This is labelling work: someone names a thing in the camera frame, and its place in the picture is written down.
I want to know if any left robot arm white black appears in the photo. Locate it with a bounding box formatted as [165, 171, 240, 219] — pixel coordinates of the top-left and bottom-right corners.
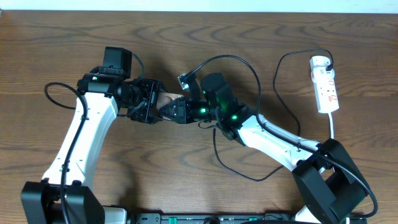
[21, 47, 164, 223]

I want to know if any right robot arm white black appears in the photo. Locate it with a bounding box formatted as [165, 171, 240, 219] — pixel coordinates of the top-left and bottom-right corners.
[160, 73, 374, 223]

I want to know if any white power strip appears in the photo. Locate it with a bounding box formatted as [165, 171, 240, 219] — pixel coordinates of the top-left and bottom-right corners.
[310, 55, 339, 114]

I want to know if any black charger cable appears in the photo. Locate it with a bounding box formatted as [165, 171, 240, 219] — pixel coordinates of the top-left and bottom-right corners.
[212, 49, 335, 182]

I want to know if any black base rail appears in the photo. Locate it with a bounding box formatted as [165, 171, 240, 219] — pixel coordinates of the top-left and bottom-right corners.
[130, 213, 310, 224]

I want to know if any white power strip cord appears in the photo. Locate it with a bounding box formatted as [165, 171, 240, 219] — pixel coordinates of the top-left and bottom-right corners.
[328, 112, 351, 224]

